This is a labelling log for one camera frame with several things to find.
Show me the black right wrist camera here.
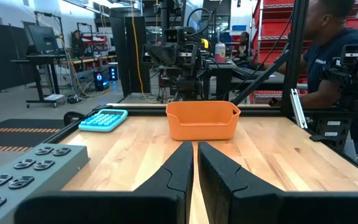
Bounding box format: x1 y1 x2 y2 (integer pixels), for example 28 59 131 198
165 27 180 44

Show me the teal calculator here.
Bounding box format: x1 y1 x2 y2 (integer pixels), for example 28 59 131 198
78 108 129 133

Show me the person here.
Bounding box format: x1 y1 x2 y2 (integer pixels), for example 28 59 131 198
268 0 358 110
71 29 86 58
237 30 252 62

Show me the black cable loop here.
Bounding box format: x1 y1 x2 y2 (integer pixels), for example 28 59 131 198
63 111 86 127

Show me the black frame strut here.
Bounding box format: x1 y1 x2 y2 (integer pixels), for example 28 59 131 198
230 51 291 106

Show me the black striped floor mat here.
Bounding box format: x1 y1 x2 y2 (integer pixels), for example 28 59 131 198
0 118 67 153

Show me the metal rack with red bins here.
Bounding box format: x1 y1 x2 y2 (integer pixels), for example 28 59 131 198
249 0 358 103

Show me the black frame post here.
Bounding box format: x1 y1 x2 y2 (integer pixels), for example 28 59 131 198
280 0 310 118

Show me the black computer monitor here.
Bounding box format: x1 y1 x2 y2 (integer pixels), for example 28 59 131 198
27 24 58 54

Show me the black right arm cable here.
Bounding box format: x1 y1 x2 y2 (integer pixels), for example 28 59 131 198
186 7 213 39

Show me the silver metal bracket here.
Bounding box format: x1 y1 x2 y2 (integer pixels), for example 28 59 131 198
290 88 308 129

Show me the orange plastic bin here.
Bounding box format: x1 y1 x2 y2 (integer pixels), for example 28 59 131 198
165 100 241 141

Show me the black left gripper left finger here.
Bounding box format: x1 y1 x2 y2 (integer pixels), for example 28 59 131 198
14 141 195 224

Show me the yellow cable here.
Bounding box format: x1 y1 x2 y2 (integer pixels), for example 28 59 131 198
130 0 158 104

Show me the black partition panel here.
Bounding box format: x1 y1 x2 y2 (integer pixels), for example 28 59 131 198
109 15 151 97

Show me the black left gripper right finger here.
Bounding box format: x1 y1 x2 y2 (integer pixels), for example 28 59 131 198
197 141 358 224

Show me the black desk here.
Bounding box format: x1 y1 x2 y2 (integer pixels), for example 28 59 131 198
10 53 67 109

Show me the black table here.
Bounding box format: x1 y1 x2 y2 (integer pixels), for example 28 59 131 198
208 60 285 102

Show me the black computer tower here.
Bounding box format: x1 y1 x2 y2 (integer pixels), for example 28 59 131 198
93 62 119 91

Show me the grey multi-outlet power strip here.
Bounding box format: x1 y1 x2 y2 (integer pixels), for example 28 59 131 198
0 142 91 224

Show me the pink white bottle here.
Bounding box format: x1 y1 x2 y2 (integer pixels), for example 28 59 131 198
214 41 226 64

